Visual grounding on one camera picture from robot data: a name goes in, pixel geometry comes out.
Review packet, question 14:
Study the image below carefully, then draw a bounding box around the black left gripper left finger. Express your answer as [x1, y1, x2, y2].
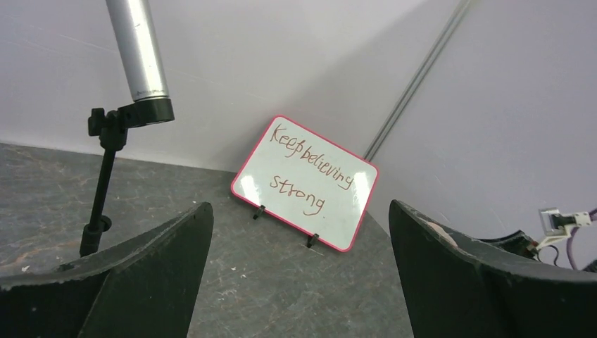
[1, 202, 214, 337]

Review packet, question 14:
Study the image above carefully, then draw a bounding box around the pink framed whiteboard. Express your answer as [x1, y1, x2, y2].
[230, 115, 379, 252]

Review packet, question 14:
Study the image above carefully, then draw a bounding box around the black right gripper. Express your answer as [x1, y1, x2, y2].
[481, 230, 538, 259]

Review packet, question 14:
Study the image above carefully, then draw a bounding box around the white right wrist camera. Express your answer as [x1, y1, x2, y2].
[536, 208, 596, 251]

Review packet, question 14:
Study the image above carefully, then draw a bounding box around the black whiteboard easel stand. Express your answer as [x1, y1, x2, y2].
[252, 205, 320, 249]

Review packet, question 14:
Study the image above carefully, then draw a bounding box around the aluminium corner rail right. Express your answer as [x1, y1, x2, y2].
[364, 0, 474, 162]

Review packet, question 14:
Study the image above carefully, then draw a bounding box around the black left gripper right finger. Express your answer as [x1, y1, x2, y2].
[388, 200, 596, 337]

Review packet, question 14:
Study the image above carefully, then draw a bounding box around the black microphone stand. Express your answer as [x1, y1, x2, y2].
[79, 98, 175, 257]

